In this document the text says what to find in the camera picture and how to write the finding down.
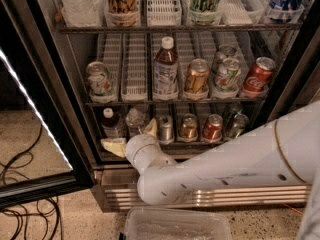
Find black fridge glass door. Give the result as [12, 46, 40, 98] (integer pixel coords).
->
[0, 0, 95, 209]

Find blue can top shelf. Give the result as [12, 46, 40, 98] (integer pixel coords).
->
[266, 0, 302, 23]

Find brown tea bottle shelf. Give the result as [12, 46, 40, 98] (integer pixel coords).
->
[153, 36, 178, 100]
[101, 108, 125, 139]

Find clear water bottle shelf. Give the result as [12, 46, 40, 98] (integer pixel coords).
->
[61, 0, 103, 27]
[125, 106, 149, 137]

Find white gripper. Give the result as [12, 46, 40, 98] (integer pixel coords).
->
[100, 118, 167, 175]

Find clear plastic bin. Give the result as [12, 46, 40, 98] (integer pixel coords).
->
[124, 207, 232, 240]

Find green can bottom shelf rear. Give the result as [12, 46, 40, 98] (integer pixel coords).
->
[222, 102, 243, 124]

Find stainless steel fridge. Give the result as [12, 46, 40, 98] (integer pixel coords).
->
[29, 0, 320, 214]

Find white green can middle left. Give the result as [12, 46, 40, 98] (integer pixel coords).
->
[86, 61, 115, 103]

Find brown tea bottle bottom shelf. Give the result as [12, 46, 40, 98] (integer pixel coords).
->
[101, 108, 125, 139]

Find white green can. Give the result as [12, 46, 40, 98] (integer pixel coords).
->
[213, 57, 241, 99]
[86, 61, 115, 103]

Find green tall can top shelf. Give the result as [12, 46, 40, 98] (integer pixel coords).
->
[189, 0, 220, 25]

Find brown tea bottle middle shelf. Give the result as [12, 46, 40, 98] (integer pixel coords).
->
[153, 36, 178, 100]

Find gold can middle shelf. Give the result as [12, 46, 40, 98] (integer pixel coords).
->
[183, 58, 210, 100]

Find empty white tray top shelf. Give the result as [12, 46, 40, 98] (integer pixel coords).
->
[147, 0, 182, 26]

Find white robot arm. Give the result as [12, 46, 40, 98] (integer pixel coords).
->
[102, 101, 320, 240]

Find brown tall can top shelf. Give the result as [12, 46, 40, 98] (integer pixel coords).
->
[106, 0, 138, 27]

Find green can bottom shelf front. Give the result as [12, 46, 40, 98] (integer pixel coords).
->
[226, 114, 249, 139]

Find clear water bottle bottom shelf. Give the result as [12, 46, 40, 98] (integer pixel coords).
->
[125, 106, 149, 137]

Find gold can shelf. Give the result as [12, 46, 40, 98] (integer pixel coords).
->
[183, 58, 210, 100]
[179, 113, 198, 142]

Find clear water bottle top shelf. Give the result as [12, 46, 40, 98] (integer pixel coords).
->
[61, 0, 103, 27]

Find orange cable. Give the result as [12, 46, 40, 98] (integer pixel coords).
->
[283, 203, 305, 216]

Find red can bottom shelf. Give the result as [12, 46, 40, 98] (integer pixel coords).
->
[202, 114, 223, 143]

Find red coca-cola can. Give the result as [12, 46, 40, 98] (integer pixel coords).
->
[241, 57, 276, 98]

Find gold can bottom shelf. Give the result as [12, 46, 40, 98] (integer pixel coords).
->
[179, 113, 198, 142]

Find right fridge glass door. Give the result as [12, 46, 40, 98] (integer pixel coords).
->
[262, 27, 320, 123]

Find black floor cables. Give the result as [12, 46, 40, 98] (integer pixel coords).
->
[0, 123, 64, 240]

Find white green can middle front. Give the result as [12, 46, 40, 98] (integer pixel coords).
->
[213, 57, 241, 99]

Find silver can bottom shelf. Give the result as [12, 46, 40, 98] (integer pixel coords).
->
[157, 115, 174, 143]

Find silver can middle rear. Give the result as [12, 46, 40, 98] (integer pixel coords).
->
[211, 45, 237, 73]

